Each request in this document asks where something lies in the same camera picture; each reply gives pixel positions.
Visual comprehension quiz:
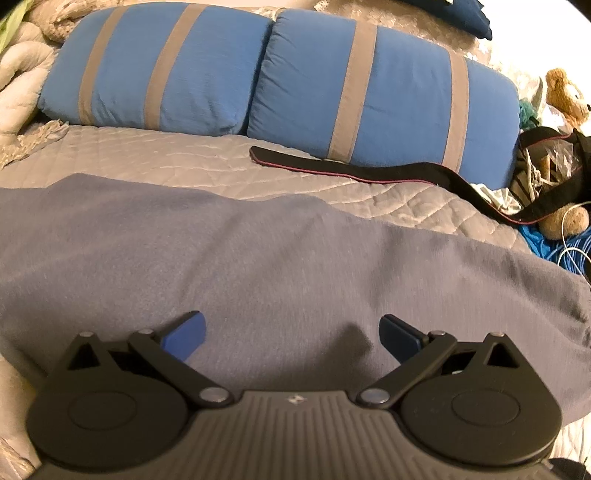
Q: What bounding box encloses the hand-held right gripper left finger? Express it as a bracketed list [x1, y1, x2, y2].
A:
[67, 310, 234, 409]

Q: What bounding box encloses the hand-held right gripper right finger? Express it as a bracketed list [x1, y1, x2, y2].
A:
[355, 314, 522, 409]

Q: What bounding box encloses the grey blanket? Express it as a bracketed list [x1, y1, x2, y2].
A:
[0, 173, 591, 423]

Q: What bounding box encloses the grey quilted bedspread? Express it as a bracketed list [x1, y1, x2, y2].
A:
[0, 122, 591, 480]

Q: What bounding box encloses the clear plastic bag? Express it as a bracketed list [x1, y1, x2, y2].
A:
[522, 136, 581, 186]

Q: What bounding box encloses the blue pillow with grey stripes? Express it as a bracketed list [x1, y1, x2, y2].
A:
[247, 8, 521, 191]
[37, 2, 276, 138]

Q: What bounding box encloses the teal yarn ball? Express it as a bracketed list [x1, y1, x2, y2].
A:
[518, 98, 542, 131]

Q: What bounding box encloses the white quilted comforter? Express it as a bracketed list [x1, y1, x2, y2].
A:
[0, 21, 59, 149]

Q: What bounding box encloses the brown teddy bear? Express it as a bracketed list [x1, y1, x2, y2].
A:
[538, 68, 591, 241]

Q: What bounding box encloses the dark blue cushion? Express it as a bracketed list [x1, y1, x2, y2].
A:
[405, 0, 493, 41]

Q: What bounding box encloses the beige fluffy blanket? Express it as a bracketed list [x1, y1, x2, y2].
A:
[23, 0, 126, 43]

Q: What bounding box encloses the blue cord bundle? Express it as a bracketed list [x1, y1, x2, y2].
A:
[519, 224, 591, 278]

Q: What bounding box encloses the black strap with red edging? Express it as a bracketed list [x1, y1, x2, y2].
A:
[249, 127, 591, 228]

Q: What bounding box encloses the white cable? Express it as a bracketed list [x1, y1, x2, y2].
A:
[556, 202, 591, 274]

